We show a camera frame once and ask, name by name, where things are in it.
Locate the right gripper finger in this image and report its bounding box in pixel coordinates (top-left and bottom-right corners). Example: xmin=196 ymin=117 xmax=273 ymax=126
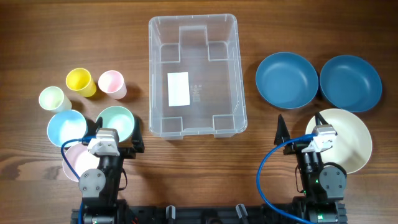
xmin=274 ymin=114 xmax=290 ymax=146
xmin=315 ymin=112 xmax=328 ymax=126

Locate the mint green small bowl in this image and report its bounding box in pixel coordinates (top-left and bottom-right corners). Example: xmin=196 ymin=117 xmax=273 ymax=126
xmin=96 ymin=106 xmax=135 ymax=142

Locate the light blue small bowl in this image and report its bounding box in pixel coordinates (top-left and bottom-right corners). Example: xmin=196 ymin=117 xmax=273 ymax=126
xmin=47 ymin=110 xmax=88 ymax=147

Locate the pink cup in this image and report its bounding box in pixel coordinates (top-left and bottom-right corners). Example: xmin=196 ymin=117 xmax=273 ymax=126
xmin=98 ymin=70 xmax=127 ymax=100

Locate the cream white bowl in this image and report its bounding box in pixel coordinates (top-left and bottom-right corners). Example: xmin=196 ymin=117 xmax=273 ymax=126
xmin=320 ymin=109 xmax=373 ymax=174

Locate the dark blue bowl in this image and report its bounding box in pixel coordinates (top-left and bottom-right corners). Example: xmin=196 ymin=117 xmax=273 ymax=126
xmin=255 ymin=52 xmax=319 ymax=110
xmin=320 ymin=55 xmax=382 ymax=113

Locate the yellow cup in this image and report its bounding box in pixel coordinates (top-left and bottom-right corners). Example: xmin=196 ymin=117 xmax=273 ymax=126
xmin=66 ymin=68 xmax=96 ymax=98

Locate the pale green cup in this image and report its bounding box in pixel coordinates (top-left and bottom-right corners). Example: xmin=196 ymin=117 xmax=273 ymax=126
xmin=39 ymin=86 xmax=72 ymax=113

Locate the clear plastic storage container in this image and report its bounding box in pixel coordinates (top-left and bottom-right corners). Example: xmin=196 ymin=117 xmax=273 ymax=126
xmin=149 ymin=14 xmax=248 ymax=140

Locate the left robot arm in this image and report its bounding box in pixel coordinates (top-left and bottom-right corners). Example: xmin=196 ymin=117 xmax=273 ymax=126
xmin=77 ymin=120 xmax=144 ymax=224

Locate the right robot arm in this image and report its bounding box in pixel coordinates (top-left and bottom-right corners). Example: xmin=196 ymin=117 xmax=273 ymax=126
xmin=274 ymin=113 xmax=348 ymax=223

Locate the white label in container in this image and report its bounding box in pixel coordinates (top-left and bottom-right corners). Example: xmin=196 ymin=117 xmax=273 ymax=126
xmin=167 ymin=72 xmax=190 ymax=107

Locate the pink small bowl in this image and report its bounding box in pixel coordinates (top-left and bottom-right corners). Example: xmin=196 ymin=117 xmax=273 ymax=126
xmin=65 ymin=143 xmax=100 ymax=177

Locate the left blue cable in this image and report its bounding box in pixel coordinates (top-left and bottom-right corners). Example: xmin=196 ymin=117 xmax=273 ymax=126
xmin=60 ymin=135 xmax=97 ymax=224

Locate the blue cable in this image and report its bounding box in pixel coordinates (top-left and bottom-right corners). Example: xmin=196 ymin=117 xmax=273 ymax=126
xmin=60 ymin=135 xmax=97 ymax=224
xmin=256 ymin=133 xmax=318 ymax=224

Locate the right blue cable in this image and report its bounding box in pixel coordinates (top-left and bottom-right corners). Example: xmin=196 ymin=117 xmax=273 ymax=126
xmin=256 ymin=133 xmax=318 ymax=224

